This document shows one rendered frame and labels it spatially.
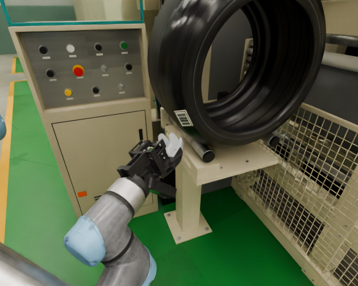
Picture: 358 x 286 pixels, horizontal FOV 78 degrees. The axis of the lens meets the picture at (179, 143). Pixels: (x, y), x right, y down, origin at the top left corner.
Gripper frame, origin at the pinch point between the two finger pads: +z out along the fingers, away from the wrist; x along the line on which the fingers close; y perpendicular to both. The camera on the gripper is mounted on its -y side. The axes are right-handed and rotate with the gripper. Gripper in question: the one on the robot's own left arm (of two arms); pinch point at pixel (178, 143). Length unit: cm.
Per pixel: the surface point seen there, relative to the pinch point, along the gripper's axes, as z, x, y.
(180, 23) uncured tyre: 10.8, -6.6, 27.2
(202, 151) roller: 11.1, 1.7, -11.4
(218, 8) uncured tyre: 14.8, -14.8, 26.9
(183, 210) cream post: 30, 46, -73
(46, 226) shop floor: -13, 135, -58
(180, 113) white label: 6.1, 0.1, 5.9
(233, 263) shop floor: 23, 18, -105
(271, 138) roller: 31.3, -15.8, -20.6
